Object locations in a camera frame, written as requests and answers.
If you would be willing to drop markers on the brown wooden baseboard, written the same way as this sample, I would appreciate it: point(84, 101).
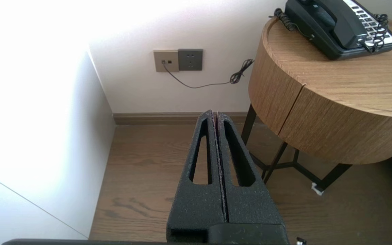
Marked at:
point(165, 118)

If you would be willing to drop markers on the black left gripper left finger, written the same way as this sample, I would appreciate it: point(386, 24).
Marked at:
point(196, 207)

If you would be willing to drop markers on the dark grey power socket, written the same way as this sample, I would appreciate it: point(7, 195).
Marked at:
point(190, 60)

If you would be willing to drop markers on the white table foot pad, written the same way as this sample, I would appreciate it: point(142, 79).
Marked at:
point(317, 189)

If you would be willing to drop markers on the beige wall data socket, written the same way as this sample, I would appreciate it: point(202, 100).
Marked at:
point(166, 61)

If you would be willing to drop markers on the black telephone handset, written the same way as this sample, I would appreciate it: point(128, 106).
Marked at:
point(344, 23)

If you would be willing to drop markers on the black telephone base white keypad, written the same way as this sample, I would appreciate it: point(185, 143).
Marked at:
point(328, 44)

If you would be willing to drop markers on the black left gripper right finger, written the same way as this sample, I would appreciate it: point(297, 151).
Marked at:
point(250, 207)

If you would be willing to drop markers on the round wooden side table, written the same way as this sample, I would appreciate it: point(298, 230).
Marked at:
point(345, 136)
point(318, 75)

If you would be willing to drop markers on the black metal table legs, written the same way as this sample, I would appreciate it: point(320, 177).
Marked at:
point(247, 125)

